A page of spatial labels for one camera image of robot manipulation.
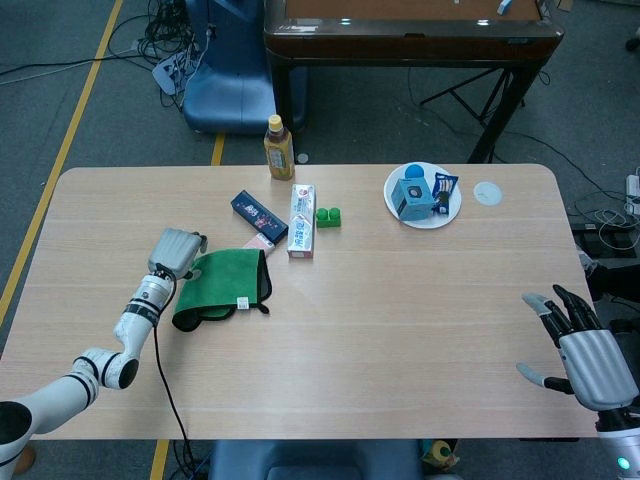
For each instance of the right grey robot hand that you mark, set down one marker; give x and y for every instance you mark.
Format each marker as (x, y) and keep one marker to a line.
(595, 365)

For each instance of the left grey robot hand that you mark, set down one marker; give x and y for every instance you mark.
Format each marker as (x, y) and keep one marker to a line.
(175, 250)

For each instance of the green microfibre cloth black trim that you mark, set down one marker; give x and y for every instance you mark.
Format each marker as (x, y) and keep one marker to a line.
(220, 280)

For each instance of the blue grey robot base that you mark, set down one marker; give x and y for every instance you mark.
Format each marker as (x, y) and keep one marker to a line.
(310, 462)

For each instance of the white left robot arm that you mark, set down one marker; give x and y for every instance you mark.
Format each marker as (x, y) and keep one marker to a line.
(135, 325)

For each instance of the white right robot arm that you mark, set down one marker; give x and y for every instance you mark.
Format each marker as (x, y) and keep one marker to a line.
(617, 440)

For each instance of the pink playing card box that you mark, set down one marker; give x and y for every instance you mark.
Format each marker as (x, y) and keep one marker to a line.
(261, 243)

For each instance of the dark blue patterned box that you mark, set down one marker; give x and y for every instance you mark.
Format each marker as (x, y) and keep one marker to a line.
(257, 214)

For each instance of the white pink toothpaste box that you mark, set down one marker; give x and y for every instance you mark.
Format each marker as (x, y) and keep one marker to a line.
(302, 225)

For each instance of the tea bottle yellow cap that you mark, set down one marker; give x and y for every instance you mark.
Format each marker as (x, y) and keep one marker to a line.
(280, 155)

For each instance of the green toy building brick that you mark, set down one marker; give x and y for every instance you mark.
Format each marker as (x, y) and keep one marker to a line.
(329, 220)

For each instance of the blue machine base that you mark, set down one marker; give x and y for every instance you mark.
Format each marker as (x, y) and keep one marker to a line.
(230, 90)

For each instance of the white power strip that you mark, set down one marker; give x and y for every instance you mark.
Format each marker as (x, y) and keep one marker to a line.
(633, 195)

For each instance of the white paper plate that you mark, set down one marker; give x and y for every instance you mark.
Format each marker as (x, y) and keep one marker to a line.
(392, 202)

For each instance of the blue snack packet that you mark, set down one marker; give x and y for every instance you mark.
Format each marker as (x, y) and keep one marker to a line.
(444, 192)

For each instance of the light blue carton box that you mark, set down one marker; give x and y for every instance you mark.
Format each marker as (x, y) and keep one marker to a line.
(412, 200)

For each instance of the blue round ball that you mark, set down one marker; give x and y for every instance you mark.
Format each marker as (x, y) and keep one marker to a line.
(414, 171)

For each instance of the black tripod stand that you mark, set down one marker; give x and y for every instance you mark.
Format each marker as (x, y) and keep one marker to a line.
(475, 100)

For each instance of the dark wooden mahjong table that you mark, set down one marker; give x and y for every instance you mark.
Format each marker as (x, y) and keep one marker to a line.
(410, 42)

